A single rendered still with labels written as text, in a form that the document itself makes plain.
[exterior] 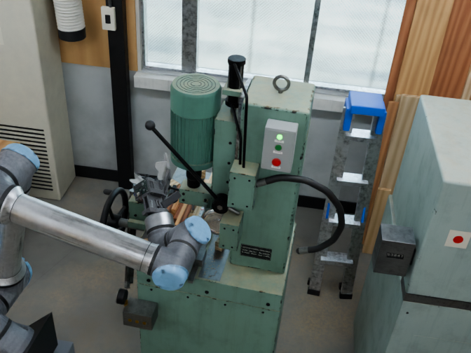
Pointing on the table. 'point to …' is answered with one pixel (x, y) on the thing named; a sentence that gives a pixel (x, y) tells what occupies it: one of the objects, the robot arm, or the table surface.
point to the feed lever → (220, 202)
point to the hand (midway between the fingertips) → (151, 162)
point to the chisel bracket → (194, 195)
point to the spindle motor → (194, 119)
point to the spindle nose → (193, 179)
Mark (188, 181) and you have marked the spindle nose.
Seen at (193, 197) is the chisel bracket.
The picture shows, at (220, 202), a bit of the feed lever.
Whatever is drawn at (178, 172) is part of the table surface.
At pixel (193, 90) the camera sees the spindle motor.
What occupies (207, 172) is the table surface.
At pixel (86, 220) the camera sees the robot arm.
